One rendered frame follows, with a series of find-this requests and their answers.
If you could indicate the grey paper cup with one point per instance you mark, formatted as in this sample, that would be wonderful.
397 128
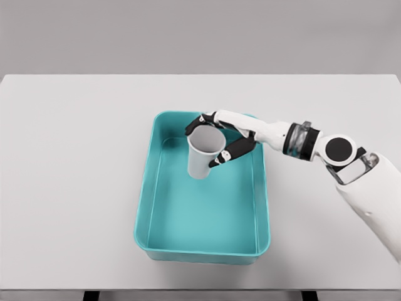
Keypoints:
200 156

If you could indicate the teal rectangular basket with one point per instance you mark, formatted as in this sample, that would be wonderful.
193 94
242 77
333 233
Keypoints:
203 213

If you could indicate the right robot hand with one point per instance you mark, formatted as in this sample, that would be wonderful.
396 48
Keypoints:
238 123

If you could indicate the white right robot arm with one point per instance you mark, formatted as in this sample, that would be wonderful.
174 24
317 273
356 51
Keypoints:
351 156

